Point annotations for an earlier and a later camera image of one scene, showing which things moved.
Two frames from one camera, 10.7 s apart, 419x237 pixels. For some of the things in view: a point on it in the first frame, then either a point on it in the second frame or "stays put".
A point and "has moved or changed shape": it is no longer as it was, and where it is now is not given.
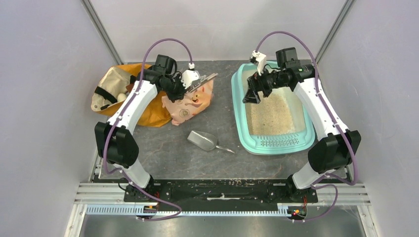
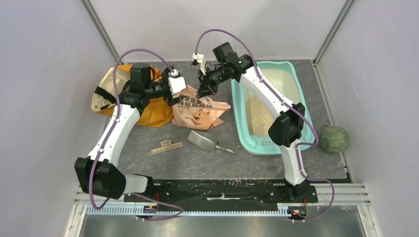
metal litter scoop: x=205 y=141 stays put
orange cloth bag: x=113 y=85 stays put
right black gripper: x=255 y=85 -> x=205 y=90
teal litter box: x=278 y=125 stays put
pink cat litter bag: x=192 y=102 has moved or changed shape
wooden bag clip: x=195 y=84 -> x=166 y=145
